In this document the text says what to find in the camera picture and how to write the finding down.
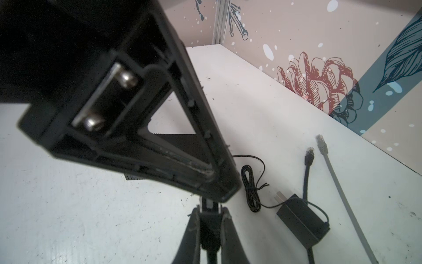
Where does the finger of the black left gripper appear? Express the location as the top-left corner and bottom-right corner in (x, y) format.
(19, 6), (241, 202)

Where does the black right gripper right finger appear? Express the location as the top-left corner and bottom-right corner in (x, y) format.
(220, 207), (249, 264)

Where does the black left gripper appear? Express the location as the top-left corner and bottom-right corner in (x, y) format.
(1, 1), (158, 103)

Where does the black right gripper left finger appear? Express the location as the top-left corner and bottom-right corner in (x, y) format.
(173, 206), (201, 264)

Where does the black power adapter with cable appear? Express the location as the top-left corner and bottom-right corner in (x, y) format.
(241, 151), (330, 250)

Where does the black network switch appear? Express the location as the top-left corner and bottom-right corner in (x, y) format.
(118, 129), (215, 185)

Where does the grey ethernet cable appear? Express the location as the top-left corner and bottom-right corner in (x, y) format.
(315, 134), (379, 264)

